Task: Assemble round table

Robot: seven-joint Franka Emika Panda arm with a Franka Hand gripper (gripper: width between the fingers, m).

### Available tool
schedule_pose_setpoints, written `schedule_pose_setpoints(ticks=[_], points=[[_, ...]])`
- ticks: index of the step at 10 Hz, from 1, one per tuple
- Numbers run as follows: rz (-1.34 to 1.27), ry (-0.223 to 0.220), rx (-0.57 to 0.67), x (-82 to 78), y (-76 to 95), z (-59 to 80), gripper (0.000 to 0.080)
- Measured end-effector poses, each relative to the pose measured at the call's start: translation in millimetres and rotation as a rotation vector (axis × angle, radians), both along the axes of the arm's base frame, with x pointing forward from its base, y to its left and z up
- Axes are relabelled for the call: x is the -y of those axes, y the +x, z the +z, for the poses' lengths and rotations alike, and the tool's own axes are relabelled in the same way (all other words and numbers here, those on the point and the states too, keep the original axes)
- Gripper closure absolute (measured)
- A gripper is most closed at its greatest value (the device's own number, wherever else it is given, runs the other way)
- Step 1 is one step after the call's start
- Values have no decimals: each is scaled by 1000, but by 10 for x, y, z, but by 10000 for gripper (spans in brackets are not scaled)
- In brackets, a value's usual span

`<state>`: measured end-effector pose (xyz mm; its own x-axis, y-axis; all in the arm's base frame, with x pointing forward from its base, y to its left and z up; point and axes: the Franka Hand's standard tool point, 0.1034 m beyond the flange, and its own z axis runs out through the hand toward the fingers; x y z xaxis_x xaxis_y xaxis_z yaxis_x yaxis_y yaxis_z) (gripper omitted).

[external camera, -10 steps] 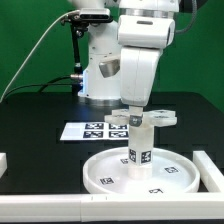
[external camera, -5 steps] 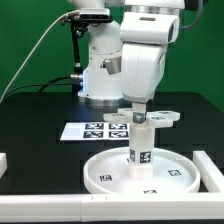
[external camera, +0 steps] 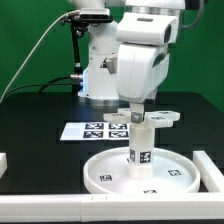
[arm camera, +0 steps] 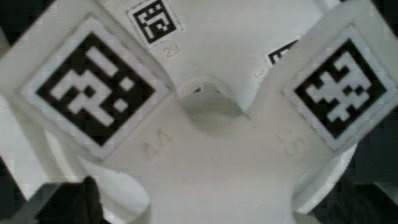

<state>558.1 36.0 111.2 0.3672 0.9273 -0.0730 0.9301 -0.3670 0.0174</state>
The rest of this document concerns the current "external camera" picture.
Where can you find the white round table top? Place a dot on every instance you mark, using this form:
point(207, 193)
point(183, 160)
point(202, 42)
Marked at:
point(162, 171)

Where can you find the white cross table base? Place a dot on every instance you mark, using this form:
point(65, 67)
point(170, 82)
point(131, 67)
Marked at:
point(155, 119)

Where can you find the black camera stand pole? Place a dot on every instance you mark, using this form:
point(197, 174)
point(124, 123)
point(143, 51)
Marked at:
point(78, 69)

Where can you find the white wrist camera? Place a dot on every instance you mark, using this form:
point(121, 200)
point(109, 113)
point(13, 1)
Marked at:
point(147, 29)

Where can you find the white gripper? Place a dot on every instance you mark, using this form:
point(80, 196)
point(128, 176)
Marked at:
point(139, 70)

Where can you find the black camera on stand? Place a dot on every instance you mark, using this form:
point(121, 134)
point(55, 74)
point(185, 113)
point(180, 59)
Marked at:
point(90, 15)

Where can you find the white right fence rail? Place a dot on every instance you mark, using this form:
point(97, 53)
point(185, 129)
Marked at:
point(211, 176)

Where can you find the white marker sheet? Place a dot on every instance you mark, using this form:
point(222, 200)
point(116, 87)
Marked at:
point(88, 131)

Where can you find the white front fence rail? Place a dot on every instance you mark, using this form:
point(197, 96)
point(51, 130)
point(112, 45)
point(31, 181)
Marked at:
point(109, 207)

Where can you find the white left fence block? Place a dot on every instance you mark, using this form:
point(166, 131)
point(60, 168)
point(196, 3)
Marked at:
point(3, 164)

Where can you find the white fence rail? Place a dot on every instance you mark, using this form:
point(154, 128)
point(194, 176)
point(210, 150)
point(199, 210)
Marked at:
point(211, 176)
point(109, 207)

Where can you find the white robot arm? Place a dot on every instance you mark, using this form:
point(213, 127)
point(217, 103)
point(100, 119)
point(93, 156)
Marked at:
point(99, 86)

